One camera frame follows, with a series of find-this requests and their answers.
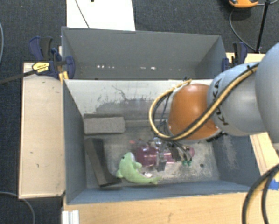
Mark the dark green flat block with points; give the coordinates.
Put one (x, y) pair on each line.
(99, 162)

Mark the pink clear plastic bottle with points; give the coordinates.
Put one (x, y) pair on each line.
(146, 155)

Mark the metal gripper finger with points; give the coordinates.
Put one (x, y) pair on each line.
(162, 165)
(156, 142)

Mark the grey sponge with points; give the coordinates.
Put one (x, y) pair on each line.
(104, 125)

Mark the grey metal bin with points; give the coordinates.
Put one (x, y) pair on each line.
(139, 55)

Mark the green toy animal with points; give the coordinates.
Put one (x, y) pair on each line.
(130, 170)

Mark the pale wood board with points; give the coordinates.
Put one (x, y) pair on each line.
(41, 136)

